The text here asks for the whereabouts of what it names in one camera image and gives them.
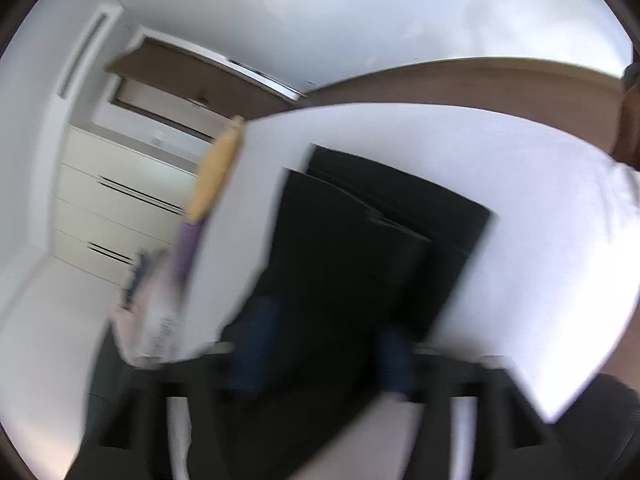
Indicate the folded beige grey duvet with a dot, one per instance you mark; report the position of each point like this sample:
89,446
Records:
145,319

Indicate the cream wardrobe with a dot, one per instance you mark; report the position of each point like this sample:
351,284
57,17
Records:
114,198

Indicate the yellow pillow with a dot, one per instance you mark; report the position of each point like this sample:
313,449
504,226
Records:
213,170

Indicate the purple pillow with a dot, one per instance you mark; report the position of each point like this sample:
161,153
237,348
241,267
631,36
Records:
186,250

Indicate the brown wooden door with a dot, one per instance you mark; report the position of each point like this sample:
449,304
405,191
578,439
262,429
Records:
196,79

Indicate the white bed mattress sheet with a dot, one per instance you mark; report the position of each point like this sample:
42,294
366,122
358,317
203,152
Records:
538,307

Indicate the black jeans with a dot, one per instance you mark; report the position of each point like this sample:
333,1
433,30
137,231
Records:
358,249

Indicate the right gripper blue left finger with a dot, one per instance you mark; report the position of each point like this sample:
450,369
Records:
255,337

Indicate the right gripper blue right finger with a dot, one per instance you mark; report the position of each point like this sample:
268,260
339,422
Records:
398,363

